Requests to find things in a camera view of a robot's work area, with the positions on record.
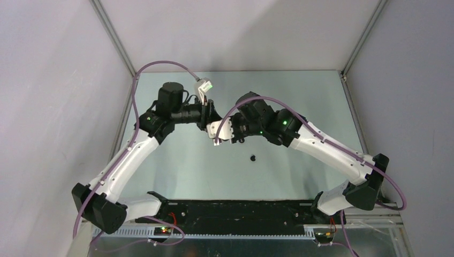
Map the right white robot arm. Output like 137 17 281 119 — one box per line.
228 92 389 224

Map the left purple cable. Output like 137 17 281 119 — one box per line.
72 61 201 249

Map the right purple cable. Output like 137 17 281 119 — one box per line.
214 96 408 257

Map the purple cable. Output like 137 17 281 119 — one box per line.
214 96 408 257
72 61 201 249

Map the right aluminium frame post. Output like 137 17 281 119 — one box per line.
340 0 389 81

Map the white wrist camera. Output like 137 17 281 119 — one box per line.
194 78 213 105
206 117 234 146

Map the aluminium frame post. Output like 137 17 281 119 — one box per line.
340 0 389 81
89 0 137 77

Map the left aluminium frame post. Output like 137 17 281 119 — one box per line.
89 0 137 77

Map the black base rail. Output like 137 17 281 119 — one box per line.
154 200 345 236

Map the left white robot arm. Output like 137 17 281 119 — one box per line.
71 79 221 234

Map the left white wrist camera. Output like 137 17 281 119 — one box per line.
194 78 213 105

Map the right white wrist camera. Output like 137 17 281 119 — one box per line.
206 117 234 146

